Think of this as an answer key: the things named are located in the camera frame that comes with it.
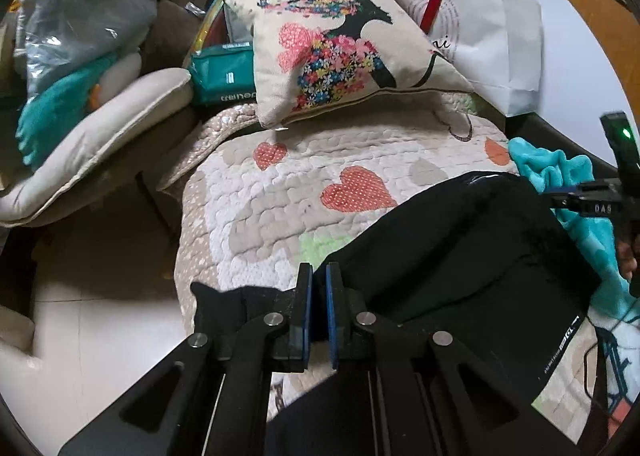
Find white paper shopping bag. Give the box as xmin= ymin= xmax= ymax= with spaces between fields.
xmin=396 ymin=0 xmax=544 ymax=118

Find turquoise fleece blanket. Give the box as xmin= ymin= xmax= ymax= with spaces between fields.
xmin=508 ymin=137 xmax=639 ymax=319

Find teal plush toy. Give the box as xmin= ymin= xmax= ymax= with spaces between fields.
xmin=15 ymin=52 xmax=142 ymax=171

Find teal tissue pack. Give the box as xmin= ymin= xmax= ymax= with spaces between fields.
xmin=188 ymin=42 xmax=256 ymax=104

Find right hand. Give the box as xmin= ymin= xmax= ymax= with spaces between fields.
xmin=615 ymin=238 xmax=640 ymax=281

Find clear plastic bag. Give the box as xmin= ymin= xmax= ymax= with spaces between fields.
xmin=14 ymin=0 xmax=157 ymax=99

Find heart patterned quilt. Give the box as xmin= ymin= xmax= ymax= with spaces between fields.
xmin=158 ymin=90 xmax=626 ymax=446

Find floral tree cushion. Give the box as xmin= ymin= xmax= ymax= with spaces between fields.
xmin=226 ymin=0 xmax=473 ymax=129

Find beige seat cushion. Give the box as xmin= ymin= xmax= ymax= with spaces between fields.
xmin=1 ymin=68 xmax=193 ymax=228

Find black pants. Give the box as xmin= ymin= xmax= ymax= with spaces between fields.
xmin=190 ymin=171 xmax=601 ymax=456

